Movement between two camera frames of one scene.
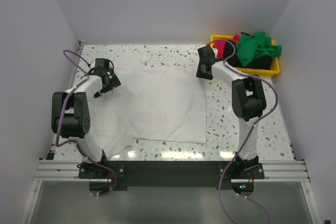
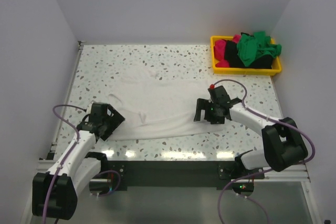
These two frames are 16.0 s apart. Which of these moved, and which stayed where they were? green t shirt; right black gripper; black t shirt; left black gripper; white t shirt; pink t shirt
Moved: left black gripper; white t shirt; right black gripper
Stayed: pink t shirt; black t shirt; green t shirt
